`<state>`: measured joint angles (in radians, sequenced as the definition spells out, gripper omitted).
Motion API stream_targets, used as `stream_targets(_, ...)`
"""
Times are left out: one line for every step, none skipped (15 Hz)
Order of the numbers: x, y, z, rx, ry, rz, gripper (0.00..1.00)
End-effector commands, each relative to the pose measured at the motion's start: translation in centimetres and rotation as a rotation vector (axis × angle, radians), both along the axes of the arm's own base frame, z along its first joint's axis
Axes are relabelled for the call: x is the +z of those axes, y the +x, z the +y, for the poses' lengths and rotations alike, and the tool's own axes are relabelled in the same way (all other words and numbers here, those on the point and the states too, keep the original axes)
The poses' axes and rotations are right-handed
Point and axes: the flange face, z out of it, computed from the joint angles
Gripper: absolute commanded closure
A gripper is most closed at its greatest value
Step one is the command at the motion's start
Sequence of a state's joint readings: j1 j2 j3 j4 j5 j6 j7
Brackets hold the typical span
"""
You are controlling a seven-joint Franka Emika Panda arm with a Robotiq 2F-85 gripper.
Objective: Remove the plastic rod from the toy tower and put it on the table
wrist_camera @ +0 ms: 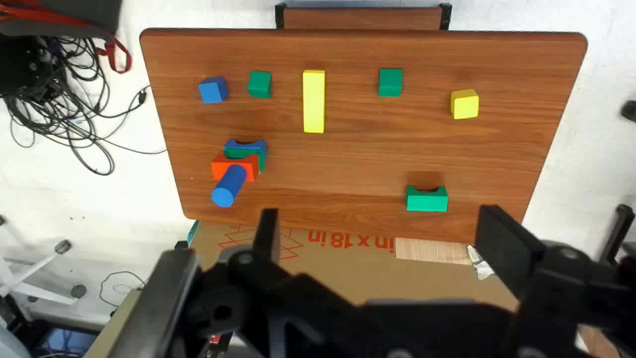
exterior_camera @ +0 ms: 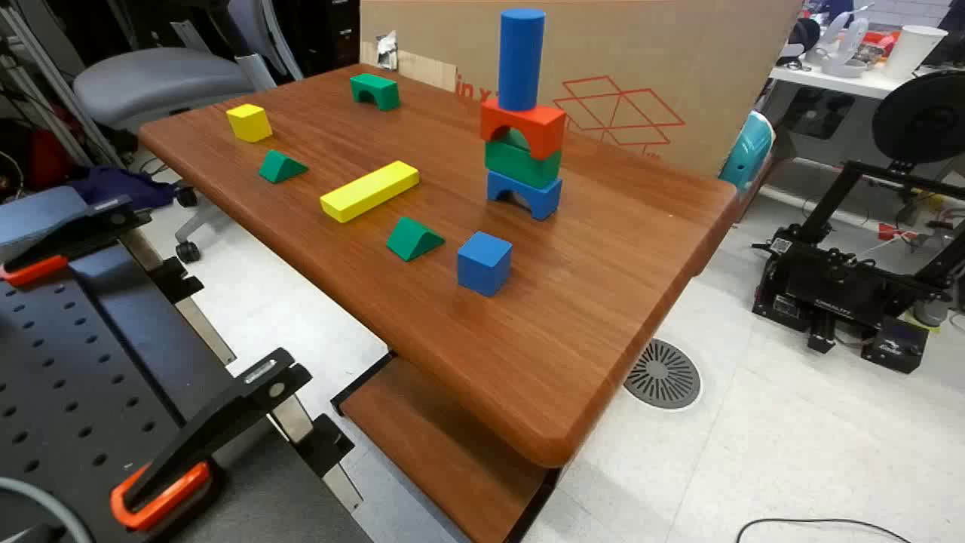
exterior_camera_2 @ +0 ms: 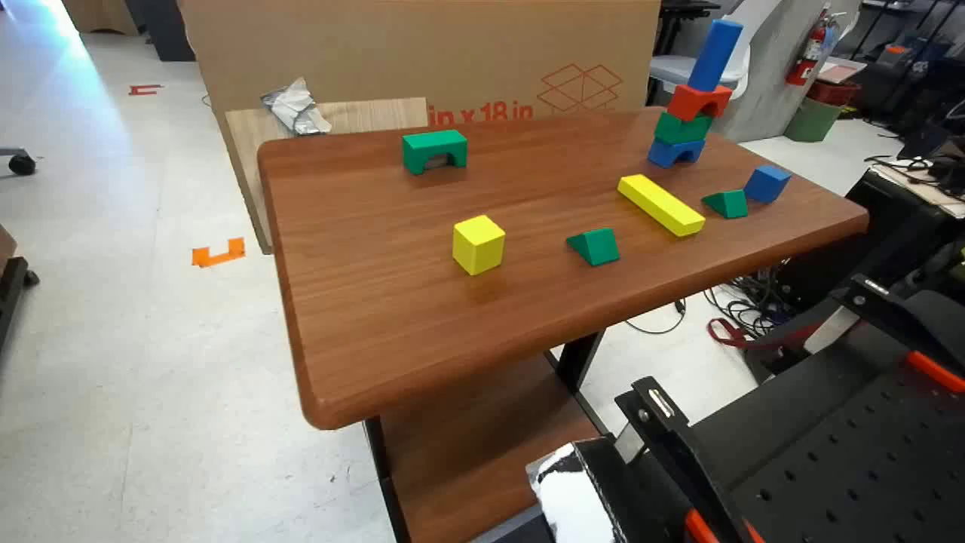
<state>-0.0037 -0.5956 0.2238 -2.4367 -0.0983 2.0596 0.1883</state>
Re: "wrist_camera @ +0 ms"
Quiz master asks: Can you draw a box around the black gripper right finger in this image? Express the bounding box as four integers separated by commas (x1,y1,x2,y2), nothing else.
475,203,549,300

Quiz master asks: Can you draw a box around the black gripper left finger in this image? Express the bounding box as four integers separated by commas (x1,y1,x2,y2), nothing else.
253,207,280,264

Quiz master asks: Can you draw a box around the blue plastic cylinder rod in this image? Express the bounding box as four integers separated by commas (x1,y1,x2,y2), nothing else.
209,163,251,211

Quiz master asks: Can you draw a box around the orange toy block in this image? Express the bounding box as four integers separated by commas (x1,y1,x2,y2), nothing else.
209,153,261,185

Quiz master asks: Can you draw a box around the green arch block on tower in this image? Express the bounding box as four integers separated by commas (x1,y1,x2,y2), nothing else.
225,141,269,173

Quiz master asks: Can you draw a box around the green arch toy block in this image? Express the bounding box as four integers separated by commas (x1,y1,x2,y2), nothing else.
404,185,451,215

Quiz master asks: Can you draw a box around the long yellow toy block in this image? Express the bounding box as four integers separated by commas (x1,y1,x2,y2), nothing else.
300,68,328,135

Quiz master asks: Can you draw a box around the yellow toy cube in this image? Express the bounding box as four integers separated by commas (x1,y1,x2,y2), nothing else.
449,87,481,121

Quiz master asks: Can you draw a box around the green toy cube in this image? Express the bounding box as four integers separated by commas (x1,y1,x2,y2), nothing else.
247,70,275,101
376,66,406,99

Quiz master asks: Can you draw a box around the blue toy cube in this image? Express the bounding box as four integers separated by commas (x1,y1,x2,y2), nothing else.
197,76,231,105

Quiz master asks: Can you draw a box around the pale label on cardboard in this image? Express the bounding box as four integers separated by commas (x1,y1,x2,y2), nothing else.
394,237,475,268

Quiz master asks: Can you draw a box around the brown cardboard box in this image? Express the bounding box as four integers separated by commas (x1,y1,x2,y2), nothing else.
189,221,525,314

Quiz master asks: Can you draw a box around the black pole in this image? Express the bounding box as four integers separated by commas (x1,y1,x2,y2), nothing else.
598,203,636,264

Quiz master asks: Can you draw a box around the white metal stand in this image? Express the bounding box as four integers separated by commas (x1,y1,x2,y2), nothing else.
0,237,80,308

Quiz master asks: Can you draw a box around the tangle of black cables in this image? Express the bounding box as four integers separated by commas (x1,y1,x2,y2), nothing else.
0,34,167,179

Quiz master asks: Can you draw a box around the dark backpack with red straps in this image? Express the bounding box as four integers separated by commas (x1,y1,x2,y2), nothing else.
0,0,133,76

